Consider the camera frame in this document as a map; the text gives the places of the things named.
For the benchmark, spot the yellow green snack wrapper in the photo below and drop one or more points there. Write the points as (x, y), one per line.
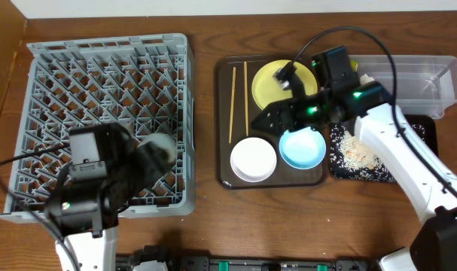
(354, 65)

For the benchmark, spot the white paper cup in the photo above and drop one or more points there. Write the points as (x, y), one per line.
(163, 141)

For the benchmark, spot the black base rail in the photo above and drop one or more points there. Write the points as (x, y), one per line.
(159, 257)

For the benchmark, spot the light blue bowl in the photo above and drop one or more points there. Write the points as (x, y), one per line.
(303, 149)

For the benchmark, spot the dark brown serving tray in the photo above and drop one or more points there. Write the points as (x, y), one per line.
(284, 175)

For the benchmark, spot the white tissue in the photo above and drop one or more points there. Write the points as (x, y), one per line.
(365, 79)

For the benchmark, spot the wooden chopstick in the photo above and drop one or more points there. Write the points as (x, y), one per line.
(245, 76)
(232, 101)

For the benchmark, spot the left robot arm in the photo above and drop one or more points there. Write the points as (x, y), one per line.
(107, 169)

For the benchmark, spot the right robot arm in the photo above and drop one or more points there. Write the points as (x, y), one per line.
(430, 186)

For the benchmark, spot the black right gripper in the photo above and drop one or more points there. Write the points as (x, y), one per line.
(295, 114)

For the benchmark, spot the black waste tray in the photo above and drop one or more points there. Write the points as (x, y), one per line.
(424, 126)

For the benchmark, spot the yellow round plate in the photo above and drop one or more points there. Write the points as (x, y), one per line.
(265, 89)

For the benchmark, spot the grey dishwasher rack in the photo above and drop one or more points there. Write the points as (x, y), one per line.
(146, 83)

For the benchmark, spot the clear plastic waste bin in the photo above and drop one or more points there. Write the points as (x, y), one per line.
(427, 85)

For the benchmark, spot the rice food waste pile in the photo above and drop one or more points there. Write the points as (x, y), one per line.
(356, 155)

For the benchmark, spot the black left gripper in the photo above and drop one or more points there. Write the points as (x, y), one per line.
(146, 159)

